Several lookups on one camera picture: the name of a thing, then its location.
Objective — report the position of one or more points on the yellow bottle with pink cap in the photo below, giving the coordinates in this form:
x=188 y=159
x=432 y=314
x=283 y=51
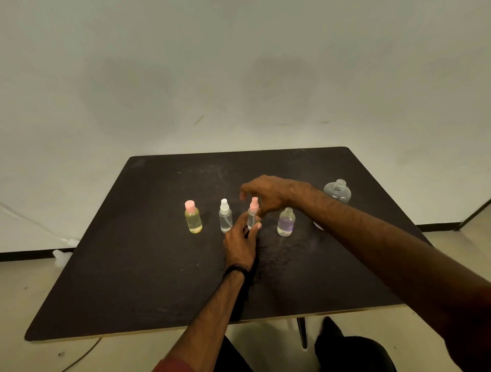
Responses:
x=193 y=220

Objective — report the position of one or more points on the black wristband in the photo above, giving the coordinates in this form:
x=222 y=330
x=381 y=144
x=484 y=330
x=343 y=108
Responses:
x=236 y=268

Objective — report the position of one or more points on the person's left thumb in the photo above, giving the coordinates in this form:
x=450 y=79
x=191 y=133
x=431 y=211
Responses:
x=256 y=230

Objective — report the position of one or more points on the person's right hand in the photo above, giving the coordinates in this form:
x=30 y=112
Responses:
x=278 y=191

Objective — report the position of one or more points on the black table leg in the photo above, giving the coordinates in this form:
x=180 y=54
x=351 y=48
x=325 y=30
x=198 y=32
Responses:
x=302 y=333

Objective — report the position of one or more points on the person's left forearm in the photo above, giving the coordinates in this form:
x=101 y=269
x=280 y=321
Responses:
x=209 y=320

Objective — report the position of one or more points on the person's right forearm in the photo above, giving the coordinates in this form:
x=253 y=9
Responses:
x=383 y=253

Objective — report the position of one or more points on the open bottle with purple liquid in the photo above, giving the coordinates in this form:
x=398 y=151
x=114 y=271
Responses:
x=286 y=224

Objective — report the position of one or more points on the person's right leg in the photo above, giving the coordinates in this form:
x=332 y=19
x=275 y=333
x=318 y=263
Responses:
x=351 y=352

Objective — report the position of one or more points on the white power adapter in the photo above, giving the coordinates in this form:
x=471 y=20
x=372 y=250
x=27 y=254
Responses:
x=62 y=258

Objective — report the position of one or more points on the person's right thumb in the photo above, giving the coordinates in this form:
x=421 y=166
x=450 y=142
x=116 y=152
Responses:
x=264 y=210

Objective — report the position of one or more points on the small pink-capped spray bottle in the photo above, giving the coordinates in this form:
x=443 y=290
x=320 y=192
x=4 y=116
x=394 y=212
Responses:
x=253 y=209

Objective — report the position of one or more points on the person's left hand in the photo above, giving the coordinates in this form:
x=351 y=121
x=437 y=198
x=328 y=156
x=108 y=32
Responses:
x=238 y=247

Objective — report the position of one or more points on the large round clear bottle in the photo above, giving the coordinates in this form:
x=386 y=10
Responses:
x=338 y=192

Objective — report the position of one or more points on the red sleeve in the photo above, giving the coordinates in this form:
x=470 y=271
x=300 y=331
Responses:
x=174 y=365

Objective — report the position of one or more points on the white-capped clear spray bottle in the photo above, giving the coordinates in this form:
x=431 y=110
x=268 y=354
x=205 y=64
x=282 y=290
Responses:
x=225 y=220

